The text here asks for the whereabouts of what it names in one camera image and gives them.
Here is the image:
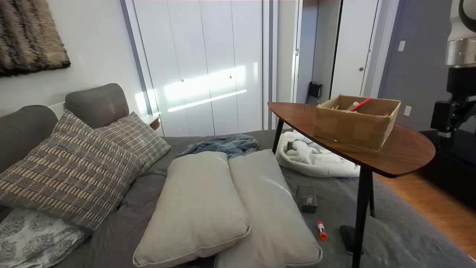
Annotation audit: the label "beige pillow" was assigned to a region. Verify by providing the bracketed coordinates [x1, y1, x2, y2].
[215, 149, 323, 268]
[133, 152, 252, 268]

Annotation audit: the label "wooden oval side table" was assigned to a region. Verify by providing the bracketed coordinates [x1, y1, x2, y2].
[268, 102, 436, 268]

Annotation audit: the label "red marker in box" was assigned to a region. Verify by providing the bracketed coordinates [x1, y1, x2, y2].
[350, 98, 372, 111]

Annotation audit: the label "left beige pillow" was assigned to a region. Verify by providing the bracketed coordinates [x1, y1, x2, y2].
[133, 152, 252, 268]

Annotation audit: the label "cardboard box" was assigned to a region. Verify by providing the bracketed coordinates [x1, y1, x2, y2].
[314, 95, 401, 152]

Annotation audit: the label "black cabinet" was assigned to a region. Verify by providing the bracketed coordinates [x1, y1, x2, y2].
[420, 131, 476, 210]

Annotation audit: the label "blue cloth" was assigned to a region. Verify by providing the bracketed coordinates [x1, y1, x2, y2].
[182, 134, 259, 158]

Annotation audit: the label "small plaid cushion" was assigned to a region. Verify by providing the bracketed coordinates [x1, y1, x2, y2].
[99, 113, 171, 169]

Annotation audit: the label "grey sofa bed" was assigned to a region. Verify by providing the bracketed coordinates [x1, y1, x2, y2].
[0, 83, 476, 268]

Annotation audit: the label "right beige pillow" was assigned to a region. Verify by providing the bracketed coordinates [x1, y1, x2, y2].
[215, 149, 323, 268]

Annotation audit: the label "black device on floor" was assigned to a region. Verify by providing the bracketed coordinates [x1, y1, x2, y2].
[307, 82, 323, 102]

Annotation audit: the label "small dark box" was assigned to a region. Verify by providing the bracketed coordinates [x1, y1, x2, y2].
[296, 186, 317, 213]

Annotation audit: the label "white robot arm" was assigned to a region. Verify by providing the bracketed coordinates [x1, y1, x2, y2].
[432, 0, 476, 137]

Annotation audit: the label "orange white glue stick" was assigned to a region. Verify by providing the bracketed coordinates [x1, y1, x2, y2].
[317, 220, 329, 241]

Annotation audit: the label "white closet doors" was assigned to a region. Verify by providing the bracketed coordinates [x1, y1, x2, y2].
[124, 0, 265, 137]

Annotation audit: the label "wall light switch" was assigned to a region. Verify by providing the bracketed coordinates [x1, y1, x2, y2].
[398, 40, 407, 52]

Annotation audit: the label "grey floral pillow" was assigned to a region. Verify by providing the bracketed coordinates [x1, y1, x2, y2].
[0, 208, 87, 268]

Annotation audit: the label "wall power outlet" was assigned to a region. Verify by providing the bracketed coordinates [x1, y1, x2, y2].
[404, 105, 412, 116]

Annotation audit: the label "large plaid cushion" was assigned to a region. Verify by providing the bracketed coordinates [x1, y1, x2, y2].
[0, 111, 142, 232]

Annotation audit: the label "white hooded jacket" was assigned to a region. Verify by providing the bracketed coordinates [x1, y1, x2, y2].
[276, 131, 360, 178]

